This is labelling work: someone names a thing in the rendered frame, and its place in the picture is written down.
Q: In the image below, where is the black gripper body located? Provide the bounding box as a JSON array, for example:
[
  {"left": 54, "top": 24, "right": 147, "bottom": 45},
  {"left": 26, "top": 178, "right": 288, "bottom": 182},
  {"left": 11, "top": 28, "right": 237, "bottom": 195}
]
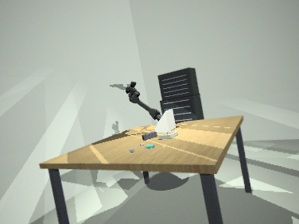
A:
[{"left": 130, "top": 82, "right": 137, "bottom": 90}]

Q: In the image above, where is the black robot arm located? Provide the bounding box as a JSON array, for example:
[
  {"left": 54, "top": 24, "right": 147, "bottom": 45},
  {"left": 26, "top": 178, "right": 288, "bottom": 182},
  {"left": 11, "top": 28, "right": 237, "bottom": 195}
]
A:
[{"left": 126, "top": 87, "right": 162, "bottom": 121}]

